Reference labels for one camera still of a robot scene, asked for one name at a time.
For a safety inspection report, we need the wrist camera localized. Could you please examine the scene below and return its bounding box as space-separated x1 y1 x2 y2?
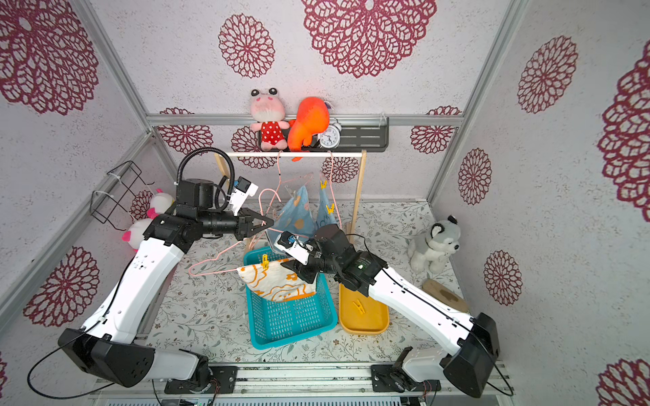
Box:
229 177 258 216
274 231 310 266

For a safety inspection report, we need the blue bear towel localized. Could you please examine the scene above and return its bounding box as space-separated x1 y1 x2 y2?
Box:
316 188 337 228

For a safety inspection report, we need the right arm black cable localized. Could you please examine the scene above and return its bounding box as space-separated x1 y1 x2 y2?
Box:
471 324 515 398

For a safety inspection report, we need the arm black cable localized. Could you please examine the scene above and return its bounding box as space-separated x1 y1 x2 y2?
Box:
471 324 515 398
26 344 123 401

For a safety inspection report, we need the pink frog plush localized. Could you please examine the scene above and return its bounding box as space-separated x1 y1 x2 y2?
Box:
250 88 289 152

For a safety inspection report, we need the black wall shelf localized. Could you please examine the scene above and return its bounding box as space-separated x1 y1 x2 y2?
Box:
303 125 389 152

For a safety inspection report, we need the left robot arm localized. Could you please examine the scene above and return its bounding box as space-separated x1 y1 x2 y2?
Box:
59 178 274 391

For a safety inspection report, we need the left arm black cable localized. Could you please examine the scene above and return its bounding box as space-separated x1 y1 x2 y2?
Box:
26 344 123 401

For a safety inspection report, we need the yellow plastic tray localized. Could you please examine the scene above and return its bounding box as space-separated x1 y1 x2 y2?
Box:
339 284 389 335

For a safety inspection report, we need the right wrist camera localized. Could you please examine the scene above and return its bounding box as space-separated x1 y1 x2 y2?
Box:
274 231 310 266

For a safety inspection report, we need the orange red plush toy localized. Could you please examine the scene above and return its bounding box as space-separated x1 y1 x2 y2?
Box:
288 96 330 152

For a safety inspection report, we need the black wire wall basket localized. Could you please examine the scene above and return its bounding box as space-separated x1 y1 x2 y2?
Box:
88 160 155 232

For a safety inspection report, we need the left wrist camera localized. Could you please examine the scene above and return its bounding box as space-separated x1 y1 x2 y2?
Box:
229 177 258 216

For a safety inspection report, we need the wooden clothes rack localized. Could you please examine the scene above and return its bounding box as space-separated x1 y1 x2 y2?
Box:
227 151 367 232

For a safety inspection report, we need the teal plastic basket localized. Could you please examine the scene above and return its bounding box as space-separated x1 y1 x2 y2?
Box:
246 276 338 350

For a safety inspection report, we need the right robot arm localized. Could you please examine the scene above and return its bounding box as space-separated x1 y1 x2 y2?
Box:
274 224 500 399

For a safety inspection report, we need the light blue patterned towel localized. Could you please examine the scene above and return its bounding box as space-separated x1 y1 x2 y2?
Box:
266 186 316 245

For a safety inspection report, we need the white alarm clock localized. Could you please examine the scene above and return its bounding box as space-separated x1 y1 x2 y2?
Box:
318 122 342 150

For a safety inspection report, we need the white orange patterned towel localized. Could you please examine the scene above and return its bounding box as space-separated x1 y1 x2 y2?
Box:
238 259 317 303

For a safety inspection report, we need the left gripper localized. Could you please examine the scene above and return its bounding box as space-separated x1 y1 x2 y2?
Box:
200 208 275 241

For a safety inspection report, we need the white pink plush toy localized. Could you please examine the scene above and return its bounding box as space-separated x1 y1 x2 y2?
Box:
122 189 174 250

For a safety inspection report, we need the grey white husky plush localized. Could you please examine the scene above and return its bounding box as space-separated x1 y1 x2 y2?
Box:
407 215 461 276

